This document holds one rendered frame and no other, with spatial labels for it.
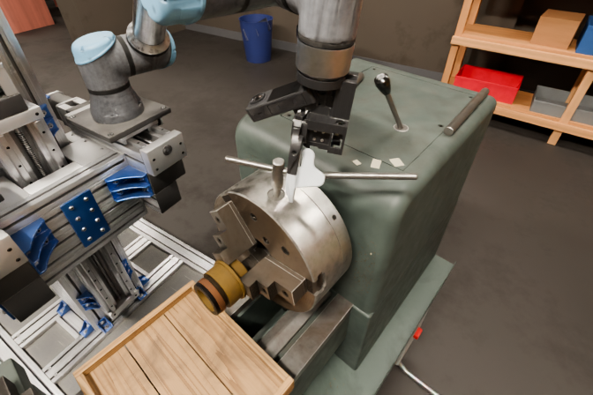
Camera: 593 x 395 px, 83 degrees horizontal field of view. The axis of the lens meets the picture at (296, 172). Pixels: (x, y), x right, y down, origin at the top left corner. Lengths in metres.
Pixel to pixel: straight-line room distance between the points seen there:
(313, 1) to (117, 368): 0.82
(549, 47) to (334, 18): 3.18
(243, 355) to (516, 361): 1.49
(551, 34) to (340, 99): 3.12
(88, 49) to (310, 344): 0.94
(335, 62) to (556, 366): 1.93
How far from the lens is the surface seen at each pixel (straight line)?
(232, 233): 0.70
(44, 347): 1.92
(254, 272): 0.69
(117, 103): 1.13
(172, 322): 0.93
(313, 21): 0.43
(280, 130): 0.80
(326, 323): 0.91
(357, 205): 0.69
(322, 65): 0.44
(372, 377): 1.23
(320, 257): 0.65
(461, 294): 2.16
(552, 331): 2.26
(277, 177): 0.60
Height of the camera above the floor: 1.67
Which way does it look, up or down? 39 degrees down
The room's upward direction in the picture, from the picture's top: straight up
